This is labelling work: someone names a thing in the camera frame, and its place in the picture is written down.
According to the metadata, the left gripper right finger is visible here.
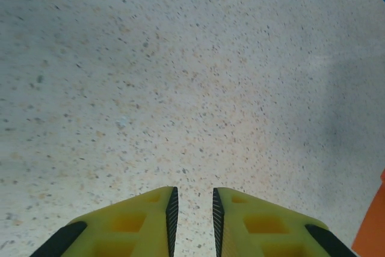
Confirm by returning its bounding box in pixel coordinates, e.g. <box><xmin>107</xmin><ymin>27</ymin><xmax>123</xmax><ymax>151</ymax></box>
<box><xmin>212</xmin><ymin>187</ymin><xmax>359</xmax><ymax>257</ymax></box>

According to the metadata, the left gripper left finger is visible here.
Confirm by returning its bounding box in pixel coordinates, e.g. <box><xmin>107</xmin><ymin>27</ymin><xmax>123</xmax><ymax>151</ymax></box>
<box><xmin>29</xmin><ymin>185</ymin><xmax>179</xmax><ymax>257</ymax></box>

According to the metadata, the orange paper sheet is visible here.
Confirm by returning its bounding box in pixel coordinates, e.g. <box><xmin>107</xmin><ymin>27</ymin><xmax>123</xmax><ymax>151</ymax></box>
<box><xmin>351</xmin><ymin>169</ymin><xmax>385</xmax><ymax>257</ymax></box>

